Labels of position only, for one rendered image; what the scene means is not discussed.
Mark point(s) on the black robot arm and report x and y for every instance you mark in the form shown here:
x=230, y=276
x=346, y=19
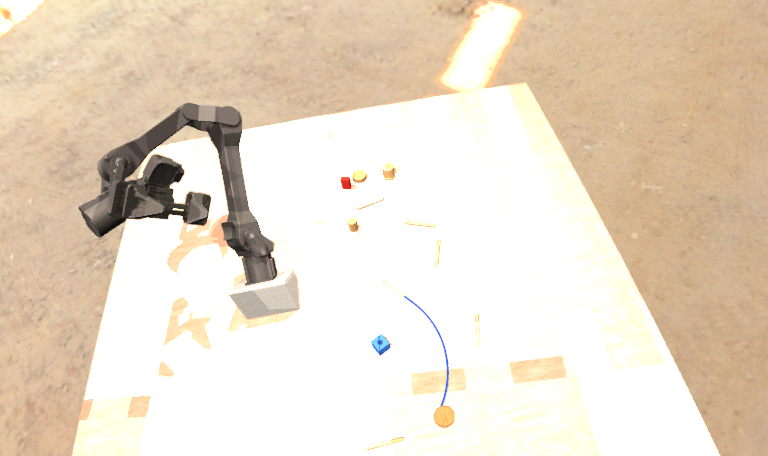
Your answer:
x=224, y=126

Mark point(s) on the round wooden button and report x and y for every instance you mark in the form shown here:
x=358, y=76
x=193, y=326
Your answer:
x=444, y=416

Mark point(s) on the tan wooden disc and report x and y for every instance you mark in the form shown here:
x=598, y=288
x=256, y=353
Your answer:
x=359, y=176

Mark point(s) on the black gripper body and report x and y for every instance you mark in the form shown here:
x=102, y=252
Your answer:
x=117, y=196

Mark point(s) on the blue block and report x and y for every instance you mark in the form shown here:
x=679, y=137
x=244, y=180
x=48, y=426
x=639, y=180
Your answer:
x=380, y=344

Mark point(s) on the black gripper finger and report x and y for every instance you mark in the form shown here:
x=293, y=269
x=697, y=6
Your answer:
x=197, y=211
x=138, y=205

